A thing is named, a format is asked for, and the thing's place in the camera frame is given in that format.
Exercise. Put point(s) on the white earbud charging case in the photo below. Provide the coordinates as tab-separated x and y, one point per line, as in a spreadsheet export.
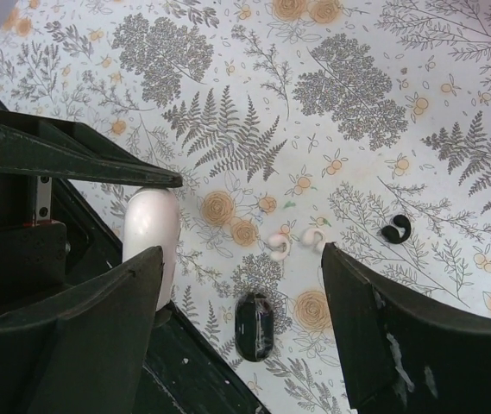
152	219

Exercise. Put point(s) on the black earbud charging case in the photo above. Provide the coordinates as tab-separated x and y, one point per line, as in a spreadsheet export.
254	327

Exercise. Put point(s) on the black earbud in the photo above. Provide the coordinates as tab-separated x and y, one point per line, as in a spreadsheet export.
399	232

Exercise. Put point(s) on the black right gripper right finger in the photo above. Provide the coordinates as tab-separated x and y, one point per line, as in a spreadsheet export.
400	351

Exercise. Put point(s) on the white earbud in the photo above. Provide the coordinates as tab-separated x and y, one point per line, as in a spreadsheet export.
314	237
280	247

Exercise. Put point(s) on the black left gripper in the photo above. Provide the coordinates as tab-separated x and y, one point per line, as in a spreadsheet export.
64	191

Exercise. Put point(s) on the floral patterned table mat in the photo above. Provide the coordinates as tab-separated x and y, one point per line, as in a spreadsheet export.
283	116

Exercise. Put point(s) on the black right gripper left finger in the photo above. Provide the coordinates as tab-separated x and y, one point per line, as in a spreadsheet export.
81	350

